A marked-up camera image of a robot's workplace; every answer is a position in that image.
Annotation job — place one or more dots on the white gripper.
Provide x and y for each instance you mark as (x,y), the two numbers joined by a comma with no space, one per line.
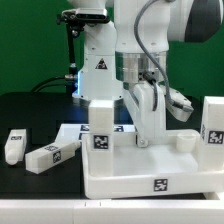
(148,113)

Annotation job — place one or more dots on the white desk top tray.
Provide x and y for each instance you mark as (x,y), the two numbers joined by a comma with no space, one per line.
(168,166)

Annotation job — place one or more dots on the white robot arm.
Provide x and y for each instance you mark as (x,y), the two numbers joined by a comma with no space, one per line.
(125,51)

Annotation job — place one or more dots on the white L-shaped obstacle fence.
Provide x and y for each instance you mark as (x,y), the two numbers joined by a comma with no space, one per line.
(146,211)

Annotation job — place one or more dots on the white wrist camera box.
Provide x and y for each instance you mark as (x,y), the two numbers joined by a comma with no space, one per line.
(182,108)

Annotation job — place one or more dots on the white marker base plate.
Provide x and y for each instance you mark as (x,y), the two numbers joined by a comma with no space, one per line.
(73,132)

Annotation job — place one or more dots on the black camera on stand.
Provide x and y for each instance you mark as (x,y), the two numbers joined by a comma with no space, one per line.
(75,20)

